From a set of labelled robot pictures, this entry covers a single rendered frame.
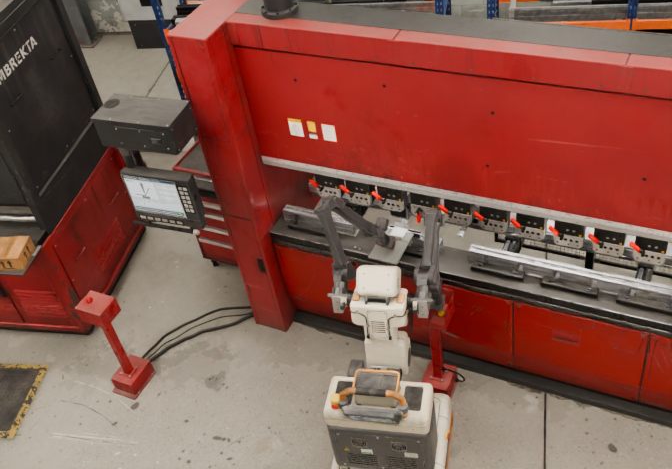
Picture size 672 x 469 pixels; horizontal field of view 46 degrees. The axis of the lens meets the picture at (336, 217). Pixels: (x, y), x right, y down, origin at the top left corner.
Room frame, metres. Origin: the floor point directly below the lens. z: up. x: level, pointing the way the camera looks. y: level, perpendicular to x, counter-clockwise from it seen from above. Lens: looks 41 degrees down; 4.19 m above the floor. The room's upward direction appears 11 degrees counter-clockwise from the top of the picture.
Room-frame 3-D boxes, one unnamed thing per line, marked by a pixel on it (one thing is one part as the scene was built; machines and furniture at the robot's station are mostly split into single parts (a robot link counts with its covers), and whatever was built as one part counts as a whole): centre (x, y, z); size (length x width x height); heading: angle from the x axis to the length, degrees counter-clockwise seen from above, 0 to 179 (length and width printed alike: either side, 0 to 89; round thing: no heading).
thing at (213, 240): (4.56, 0.71, 0.50); 0.50 x 0.50 x 1.00; 57
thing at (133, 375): (3.53, 1.55, 0.41); 0.25 x 0.20 x 0.83; 147
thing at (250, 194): (4.13, 0.36, 1.15); 0.85 x 0.25 x 2.30; 147
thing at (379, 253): (3.34, -0.28, 1.00); 0.26 x 0.18 x 0.01; 147
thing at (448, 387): (3.01, -0.43, 0.06); 0.25 x 0.20 x 0.12; 149
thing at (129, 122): (3.75, 0.94, 1.53); 0.51 x 0.25 x 0.85; 63
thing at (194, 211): (3.65, 0.93, 1.42); 0.45 x 0.12 x 0.36; 63
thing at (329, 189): (3.69, 0.00, 1.26); 0.15 x 0.09 x 0.17; 57
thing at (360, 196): (3.58, -0.17, 1.26); 0.15 x 0.09 x 0.17; 57
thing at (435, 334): (3.03, -0.45, 0.39); 0.05 x 0.05 x 0.54; 59
